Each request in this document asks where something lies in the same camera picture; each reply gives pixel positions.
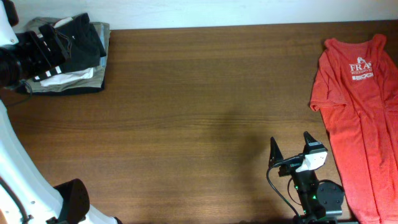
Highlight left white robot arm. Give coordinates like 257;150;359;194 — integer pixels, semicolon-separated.
1;1;120;224

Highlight red printed t-shirt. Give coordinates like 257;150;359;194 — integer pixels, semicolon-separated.
309;34;397;223

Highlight dark green t-shirt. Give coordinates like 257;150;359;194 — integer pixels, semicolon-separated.
32;12;107;82

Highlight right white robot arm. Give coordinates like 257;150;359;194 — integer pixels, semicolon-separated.
266;132;345;224

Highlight khaki folded garment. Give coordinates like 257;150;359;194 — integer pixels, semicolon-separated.
21;22;111;93

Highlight black folded garment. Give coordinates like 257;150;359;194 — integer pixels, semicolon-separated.
33;80;105;96

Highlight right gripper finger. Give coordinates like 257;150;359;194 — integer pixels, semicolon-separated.
303;131;317;145
269;137;284;167

